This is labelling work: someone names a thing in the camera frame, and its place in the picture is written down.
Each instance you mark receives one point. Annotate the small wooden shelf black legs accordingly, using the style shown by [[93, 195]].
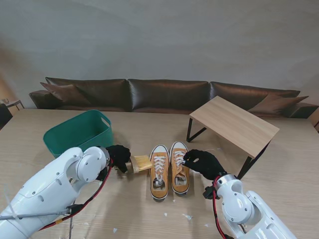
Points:
[[234, 122]]

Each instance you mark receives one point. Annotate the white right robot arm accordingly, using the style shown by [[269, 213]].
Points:
[[239, 201]]

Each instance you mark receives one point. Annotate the green plastic basket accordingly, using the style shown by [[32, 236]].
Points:
[[74, 132]]

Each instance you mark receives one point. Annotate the dark brown leather sofa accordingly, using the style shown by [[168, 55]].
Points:
[[167, 94]]

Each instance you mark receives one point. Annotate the wooden shoe brush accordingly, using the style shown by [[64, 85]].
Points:
[[142, 163]]

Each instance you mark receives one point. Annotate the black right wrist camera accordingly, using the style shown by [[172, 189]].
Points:
[[209, 193]]

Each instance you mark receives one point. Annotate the brown leather cushion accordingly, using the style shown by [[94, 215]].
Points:
[[64, 93], [276, 104]]

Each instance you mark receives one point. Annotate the dark chair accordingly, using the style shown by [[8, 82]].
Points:
[[4, 114]]

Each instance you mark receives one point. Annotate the yellow canvas sneaker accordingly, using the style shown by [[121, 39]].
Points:
[[159, 191], [180, 188]]

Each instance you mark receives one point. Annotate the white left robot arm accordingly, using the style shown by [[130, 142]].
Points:
[[49, 189]]

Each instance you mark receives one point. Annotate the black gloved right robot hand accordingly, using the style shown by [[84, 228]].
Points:
[[209, 164]]

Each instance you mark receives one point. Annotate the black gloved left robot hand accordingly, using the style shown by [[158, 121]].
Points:
[[119, 156]]

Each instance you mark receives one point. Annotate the wooden side table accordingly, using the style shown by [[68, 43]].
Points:
[[13, 103]]

